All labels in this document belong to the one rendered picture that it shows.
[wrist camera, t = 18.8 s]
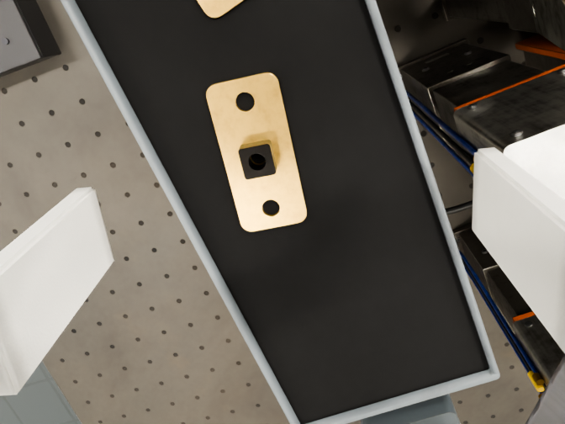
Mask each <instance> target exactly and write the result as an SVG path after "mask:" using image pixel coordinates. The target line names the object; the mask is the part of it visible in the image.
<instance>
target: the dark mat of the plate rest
mask: <svg viewBox="0 0 565 424"><path fill-rule="evenodd" d="M75 1H76V3H77V6H78V7H79V8H80V10H81V12H82V15H83V17H84V19H85V20H86V21H87V24H88V26H89V28H90V30H91V31H92V34H93V35H94V37H95V39H96V41H97V43H98V45H99V47H100V48H101V50H102V52H103V54H104V56H105V58H106V60H107V61H108V64H109V65H110V67H111V69H112V71H113V73H114V75H115V76H116V78H117V80H118V82H119V85H120V86H121V88H122V89H123V91H124V94H125V96H126V98H127V99H128V100H129V103H130V105H131V107H132V109H133V110H134V112H135V114H136V116H137V118H138V120H139V122H140V123H141V125H142V127H143V129H144V131H145V133H146V135H147V136H148V138H149V140H150V143H151V144H152V146H153V148H154V149H155V151H156V154H157V155H158V157H159V159H160V161H161V163H162V165H163V167H164V168H165V170H166V173H167V174H168V176H169V178H170V179H171V181H172V184H173V186H174V187H175V189H176V191H177V193H178V195H179V197H180V199H181V200H182V202H183V204H184V206H185V208H186V210H187V212H188V213H189V215H190V217H191V219H192V221H193V223H194V224H195V226H196V228H197V230H198V233H199V235H200V236H201V237H202V239H203V242H204V244H205V246H206V247H207V249H208V250H209V253H210V255H211V257H212V258H213V260H214V262H215V264H216V266H217V268H218V270H219V272H220V274H221V275H222V277H223V279H224V281H225V283H226V285H227V287H228V288H229V290H230V292H231V294H232V296H233V298H234V300H235V302H236V304H237V305H238V307H239V309H240V312H241V313H242V315H243V316H244V318H245V320H246V323H247V325H248V326H249V327H250V329H251V332H252V334H253V336H254V338H255V339H256V341H257V343H258V345H259V347H260V349H261V350H262V352H263V354H264V356H265V358H266V360H267V362H268V363H269V365H270V367H271V369H272V371H273V373H274V375H275V376H276V378H277V381H278V383H279V384H280V386H281V388H282V390H283V392H284V394H285V395H286V397H287V399H288V401H289V403H290V405H291V407H292V408H293V411H294V413H295V414H296V416H297V418H298V420H299V422H300V424H306V423H309V422H312V421H317V420H320V419H323V418H326V417H329V416H334V415H337V414H340V413H343V412H346V411H351V410H354V409H357V408H360V407H363V406H366V405H371V404H374V403H377V402H379V401H383V400H388V399H391V398H393V397H397V396H400V395H405V394H408V393H410V392H414V391H416V390H422V389H424V388H428V387H431V386H433V385H437V384H441V383H445V382H447V381H450V380H454V379H459V378H461V377H464V376H468V375H470V374H475V373H478V372H481V371H484V370H487V369H489V366H488V362H487V359H486V357H485V355H484V352H483V348H482V345H481V342H480V340H479V337H478V333H477V330H476V327H475V325H474V322H473V318H472V315H471V313H470V310H469V308H468V305H467V301H466V298H465V295H464V293H463V290H462V286H461V283H460V280H459V277H458V275H457V271H456V269H455V266H454V263H453V261H452V258H451V253H450V251H449V248H448V245H447V243H446V238H445V236H444V233H443V231H442V228H441V224H440V221H439V219H438V216H437V213H436V209H435V206H434V204H433V201H432V198H431V196H430V192H429V189H428V187H427V184H426V181H425V177H424V174H423V172H422V169H421V166H420V162H419V159H418V157H417V154H416V152H415V148H414V145H413V142H412V140H411V137H410V134H409V130H408V127H407V124H406V122H405V119H404V115H403V112H402V110H401V108H400V105H399V101H398V98H397V95H396V92H395V90H394V87H393V83H392V80H391V77H390V75H389V72H388V68H387V66H386V63H385V60H384V58H383V53H382V51H381V48H380V45H379V43H378V38H377V36H376V33H375V30H374V28H373V26H372V21H371V19H370V16H369V13H368V11H367V6H366V4H365V1H364V0H244V1H243V2H241V3H240V4H238V5H237V6H235V7H234V8H232V9H231V10H230V11H229V12H227V13H225V14H224V15H223V16H221V17H218V18H211V17H209V16H208V15H207V14H206V13H205V12H204V11H203V9H202V8H201V6H200V4H199V3H198V1H197V0H75ZM263 72H270V73H272V74H274V75H275V76H276V77H277V79H278V81H279V85H280V89H281V94H282V100H283V104H284V108H285V113H286V116H287V121H288V128H289V132H290V135H291V140H292V144H293V151H294V155H295V159H296V163H297V167H298V174H299V178H300V182H301V186H302V190H303V194H304V202H305V205H306V210H307V215H306V218H305V219H304V221H302V222H300V223H297V224H292V225H284V226H279V227H274V228H270V229H265V230H260V231H246V230H245V229H244V228H243V227H242V226H241V224H240V219H239V216H238V212H237V208H236V206H235V200H234V197H233V194H232V190H231V187H230V181H229V179H228V175H227V172H226V169H225V165H224V160H223V157H222V153H221V150H220V147H219V142H218V138H217V135H216V132H215V128H214V123H213V120H212V116H211V113H210V110H209V105H208V101H207V98H206V92H207V90H208V88H209V87H210V86H211V85H213V84H215V83H218V82H225V81H229V80H233V79H236V78H241V77H248V76H251V75H256V74H259V73H263Z"/></svg>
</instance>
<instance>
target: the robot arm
mask: <svg viewBox="0 0 565 424"><path fill-rule="evenodd" d="M472 230H473V232H474V233H475V234H476V236H477V237H478V239H479V240H480V241H481V242H482V243H483V245H484V246H485V247H486V249H487V250H488V252H489V253H490V255H491V256H492V257H493V259H494V260H495V261H496V263H498V265H499V266H500V268H501V269H502V270H503V272H504V273H505V275H506V276H507V277H508V279H509V280H510V282H511V283H512V284H513V285H514V286H515V288H516V289H517V290H518V292H519V293H520V295H521V296H522V297H523V299H524V300H525V302H526V303H527V304H528V305H529V306H530V308H531V309H532V310H533V312H534V313H535V314H536V316H537V317H538V319H539V320H540V321H541V323H542V324H543V325H544V327H545V328H546V329H547V330H548V332H549V333H550V334H551V336H552V337H553V339H554V340H555V341H556V343H557V344H558V346H559V347H560V348H561V349H562V350H563V352H564V353H565V200H564V199H562V198H561V197H559V196H558V195H557V194H555V193H554V192H553V191H551V189H549V188H548V187H546V186H545V185H544V184H542V183H541V182H539V181H538V180H537V179H535V178H534V177H532V176H531V175H530V174H529V173H528V172H527V171H525V170H524V169H523V168H521V167H520V166H518V165H517V164H516V163H514V162H513V161H511V160H510V159H509V158H508V157H507V156H505V155H504V154H503V153H501V152H500V151H498V150H497V149H496V148H494V147H491V148H483V149H478V151H477V152H474V167H473V223H472ZM113 261H114V257H113V253H112V250H111V247H110V244H109V240H108V235H107V231H106V228H105V224H104V222H103V216H102V212H101V210H100V206H99V202H98V197H97V194H96V190H95V189H94V190H93V189H92V187H88V188H76V189H75V190H74V191H73V192H72V193H70V194H69V195H68V196H66V197H65V198H64V199H63V200H62V201H61V202H60V203H59V204H57V205H56V206H55V207H54V208H53V209H51V210H50V211H49V212H48V213H46V214H45V215H44V216H42V217H41V218H40V219H39V220H37V221H36V222H35V223H34V224H33V225H31V226H30V228H28V229H27V230H26V231H25V232H24V233H22V234H21V235H20V236H18V237H17V238H16V239H15V240H14V241H12V242H11V243H10V244H9V245H7V246H6V247H5V248H4V249H2V250H1V251H0V395H16V394H17V393H18V392H19V391H20V390H21V389H22V387H23V386H24V384H25V383H26V381H27V380H28V379H29V377H30V376H31V374H32V373H33V372H34V371H35V369H36V368H37V366H38V365H39V364H40V362H41V361H42V359H43V358H44V356H45V355H46V353H47V352H48V351H49V350H50V348H51V347H52V346H53V344H54V343H55V341H56V340H57V338H58V337H59V336H60V334H61V333H62V332H63V331H64V329H65V328H66V326H67V325H68V324H69V322H70V321H71V319H72V318H73V316H74V315H75V314H76V313H77V311H78V310H79V309H80V307H81V306H82V304H83V303H84V301H85V300H86V299H87V297H88V295H89V294H90V293H91V292H92V291H93V289H94V288H95V286H96V285H97V284H98V282H99V281H100V279H101V278H102V276H103V275H104V274H105V273H106V271H107V270H108V268H109V267H110V266H111V264H112V263H113ZM525 424H565V355H564V356H563V358H562V361H561V362H560V363H559V365H558V367H557V369H556V371H555V373H554V374H553V376H552V378H551V379H550V381H549V383H548V385H547V386H546V388H545V390H544V391H543V393H542V395H541V397H540V399H539V400H538V402H537V403H536V406H535V408H534V409H533V411H532V413H531V414H530V416H529V418H528V420H527V421H526V423H525Z"/></svg>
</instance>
